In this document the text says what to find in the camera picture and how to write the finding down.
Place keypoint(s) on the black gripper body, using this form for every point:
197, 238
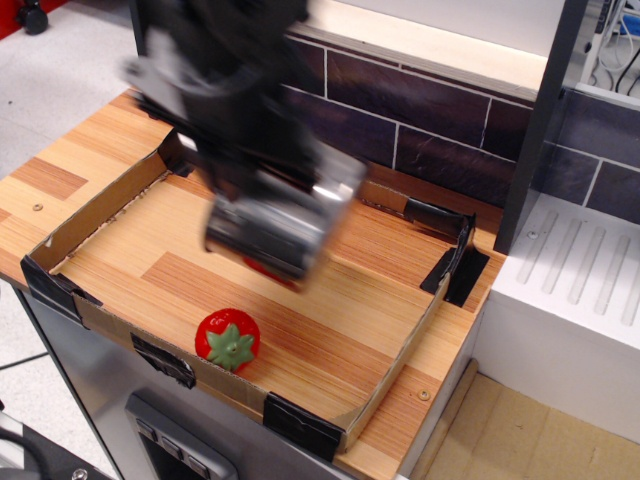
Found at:
246, 130

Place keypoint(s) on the stainless steel pot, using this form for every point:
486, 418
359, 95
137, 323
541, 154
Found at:
280, 230

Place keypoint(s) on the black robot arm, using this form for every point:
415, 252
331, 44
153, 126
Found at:
215, 71

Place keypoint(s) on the cardboard fence with black tape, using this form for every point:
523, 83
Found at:
128, 266

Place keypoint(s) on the red toy strawberry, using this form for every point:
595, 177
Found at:
228, 338

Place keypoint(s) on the black caster wheel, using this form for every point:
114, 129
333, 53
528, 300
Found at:
32, 18

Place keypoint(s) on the light wooden shelf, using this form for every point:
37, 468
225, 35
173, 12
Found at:
450, 55

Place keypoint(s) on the grey oven control panel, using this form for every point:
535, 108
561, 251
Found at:
173, 452

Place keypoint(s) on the white toy sink drainboard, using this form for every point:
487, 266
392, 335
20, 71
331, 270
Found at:
561, 323

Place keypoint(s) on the dark grey cabinet post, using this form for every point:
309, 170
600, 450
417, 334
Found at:
563, 71

